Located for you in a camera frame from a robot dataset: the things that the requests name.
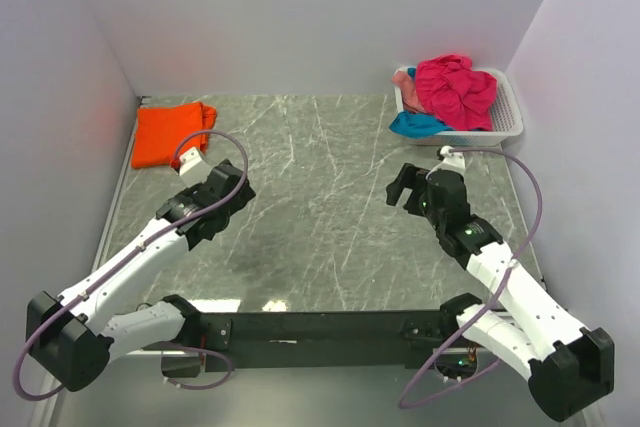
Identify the salmon pink t shirt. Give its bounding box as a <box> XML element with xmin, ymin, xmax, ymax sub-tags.
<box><xmin>391</xmin><ymin>71</ymin><xmax>425</xmax><ymax>114</ymax></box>

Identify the white plastic laundry basket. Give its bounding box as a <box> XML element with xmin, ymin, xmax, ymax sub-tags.
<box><xmin>403</xmin><ymin>67</ymin><xmax>523</xmax><ymax>147</ymax></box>

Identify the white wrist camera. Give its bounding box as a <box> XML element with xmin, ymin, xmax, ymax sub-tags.
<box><xmin>178</xmin><ymin>147</ymin><xmax>211</xmax><ymax>187</ymax></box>
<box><xmin>433</xmin><ymin>146</ymin><xmax>466</xmax><ymax>175</ymax></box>

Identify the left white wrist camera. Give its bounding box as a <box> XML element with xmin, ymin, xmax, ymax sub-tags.
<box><xmin>178</xmin><ymin>147</ymin><xmax>211</xmax><ymax>187</ymax></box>

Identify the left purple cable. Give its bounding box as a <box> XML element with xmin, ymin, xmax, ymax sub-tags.
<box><xmin>11</xmin><ymin>129</ymin><xmax>250</xmax><ymax>402</ymax></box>

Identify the purple cable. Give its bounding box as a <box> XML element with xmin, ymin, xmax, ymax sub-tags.
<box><xmin>11</xmin><ymin>129</ymin><xmax>250</xmax><ymax>402</ymax></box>
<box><xmin>397</xmin><ymin>144</ymin><xmax>545</xmax><ymax>410</ymax></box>

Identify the teal t shirt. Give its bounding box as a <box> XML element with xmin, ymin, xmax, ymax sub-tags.
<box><xmin>389</xmin><ymin>67</ymin><xmax>453</xmax><ymax>140</ymax></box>

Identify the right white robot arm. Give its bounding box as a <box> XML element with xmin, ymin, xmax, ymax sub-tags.
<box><xmin>386</xmin><ymin>156</ymin><xmax>615</xmax><ymax>422</ymax></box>

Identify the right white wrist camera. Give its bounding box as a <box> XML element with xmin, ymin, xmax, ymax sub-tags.
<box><xmin>433</xmin><ymin>146</ymin><xmax>466</xmax><ymax>175</ymax></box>

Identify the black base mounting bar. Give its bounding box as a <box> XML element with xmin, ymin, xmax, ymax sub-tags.
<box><xmin>162</xmin><ymin>294</ymin><xmax>501</xmax><ymax>373</ymax></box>

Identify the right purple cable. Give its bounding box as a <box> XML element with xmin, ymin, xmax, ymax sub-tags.
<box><xmin>397</xmin><ymin>144</ymin><xmax>545</xmax><ymax>410</ymax></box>

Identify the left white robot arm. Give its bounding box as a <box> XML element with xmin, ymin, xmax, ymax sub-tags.
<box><xmin>21</xmin><ymin>160</ymin><xmax>255</xmax><ymax>392</ymax></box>

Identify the magenta t shirt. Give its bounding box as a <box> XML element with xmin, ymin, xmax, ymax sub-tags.
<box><xmin>414</xmin><ymin>54</ymin><xmax>498</xmax><ymax>131</ymax></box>

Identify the folded orange t shirt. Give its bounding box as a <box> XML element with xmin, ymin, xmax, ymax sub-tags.
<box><xmin>131</xmin><ymin>102</ymin><xmax>217</xmax><ymax>169</ymax></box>

